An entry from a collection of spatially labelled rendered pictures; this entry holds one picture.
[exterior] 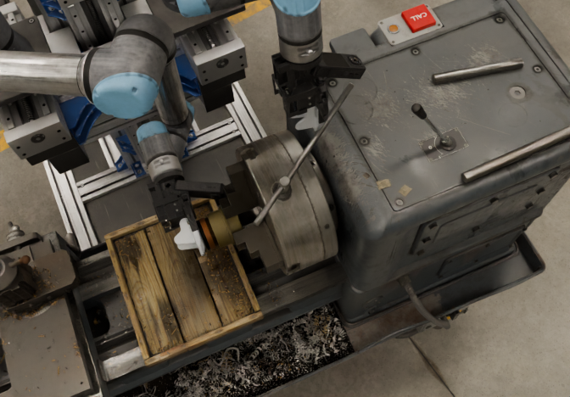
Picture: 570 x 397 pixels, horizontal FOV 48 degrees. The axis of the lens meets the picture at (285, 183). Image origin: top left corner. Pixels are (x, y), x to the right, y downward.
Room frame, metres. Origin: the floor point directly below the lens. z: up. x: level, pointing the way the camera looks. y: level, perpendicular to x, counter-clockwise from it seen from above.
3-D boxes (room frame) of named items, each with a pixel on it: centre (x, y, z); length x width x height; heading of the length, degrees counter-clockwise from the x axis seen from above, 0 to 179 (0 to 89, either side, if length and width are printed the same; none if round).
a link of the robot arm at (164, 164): (0.71, 0.28, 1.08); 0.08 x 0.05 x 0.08; 108
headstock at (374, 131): (0.75, -0.36, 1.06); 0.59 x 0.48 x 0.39; 109
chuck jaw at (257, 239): (0.49, 0.06, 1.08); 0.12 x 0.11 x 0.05; 19
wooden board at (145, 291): (0.51, 0.28, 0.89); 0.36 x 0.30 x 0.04; 19
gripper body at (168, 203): (0.63, 0.26, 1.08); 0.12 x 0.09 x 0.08; 18
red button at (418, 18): (0.96, -0.34, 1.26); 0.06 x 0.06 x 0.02; 19
